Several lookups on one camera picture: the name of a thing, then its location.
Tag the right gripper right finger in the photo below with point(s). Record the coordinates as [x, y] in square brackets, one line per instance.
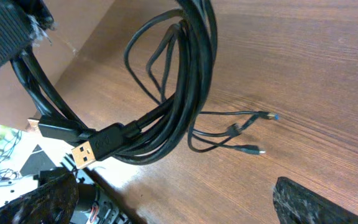
[295, 204]

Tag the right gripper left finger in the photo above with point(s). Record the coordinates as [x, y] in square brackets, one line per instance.
[53, 202]

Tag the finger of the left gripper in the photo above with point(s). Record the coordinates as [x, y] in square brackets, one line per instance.
[21, 23]

